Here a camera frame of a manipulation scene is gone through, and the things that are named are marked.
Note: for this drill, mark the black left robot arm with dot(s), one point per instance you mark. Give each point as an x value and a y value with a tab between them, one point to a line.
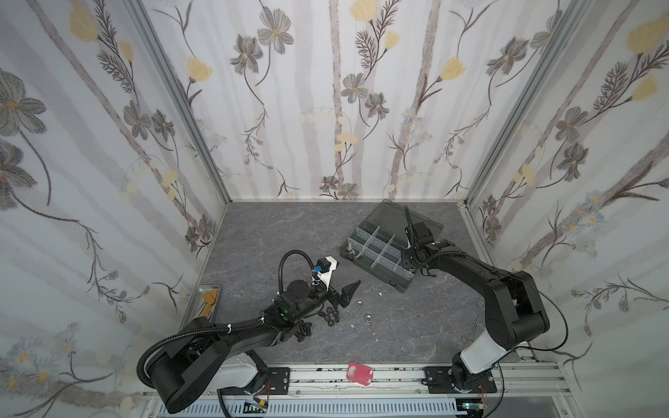
182	366

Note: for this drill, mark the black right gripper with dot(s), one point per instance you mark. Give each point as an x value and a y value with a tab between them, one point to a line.
420	246

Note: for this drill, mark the white ribbed cable duct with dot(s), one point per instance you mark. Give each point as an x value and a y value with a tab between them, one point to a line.
347	408

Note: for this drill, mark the clear compartment organizer box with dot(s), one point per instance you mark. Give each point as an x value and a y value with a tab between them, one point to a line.
377	243

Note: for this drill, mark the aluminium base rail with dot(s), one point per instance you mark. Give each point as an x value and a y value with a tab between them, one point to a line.
399	379

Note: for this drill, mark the pile of silver nuts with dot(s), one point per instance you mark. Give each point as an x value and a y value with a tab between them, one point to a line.
367	317

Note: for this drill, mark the metal tray with tools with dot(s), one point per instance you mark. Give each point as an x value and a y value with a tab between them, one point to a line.
206	301

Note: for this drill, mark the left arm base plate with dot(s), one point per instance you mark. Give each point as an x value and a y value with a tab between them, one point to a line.
273	381

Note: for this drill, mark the pink plastic card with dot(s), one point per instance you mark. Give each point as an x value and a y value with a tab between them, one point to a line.
360	374

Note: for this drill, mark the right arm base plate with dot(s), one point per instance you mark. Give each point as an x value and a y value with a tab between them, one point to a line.
445	381

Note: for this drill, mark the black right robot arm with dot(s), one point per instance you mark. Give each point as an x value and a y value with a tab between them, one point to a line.
514	307

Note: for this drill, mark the pile of black screws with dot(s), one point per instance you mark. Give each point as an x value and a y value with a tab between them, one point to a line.
304	330

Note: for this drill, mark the pile of black nuts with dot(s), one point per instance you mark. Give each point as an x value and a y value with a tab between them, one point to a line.
330	315

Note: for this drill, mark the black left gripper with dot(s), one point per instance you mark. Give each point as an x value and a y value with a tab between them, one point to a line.
345	297

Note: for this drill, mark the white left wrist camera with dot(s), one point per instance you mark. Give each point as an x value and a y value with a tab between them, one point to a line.
323	270

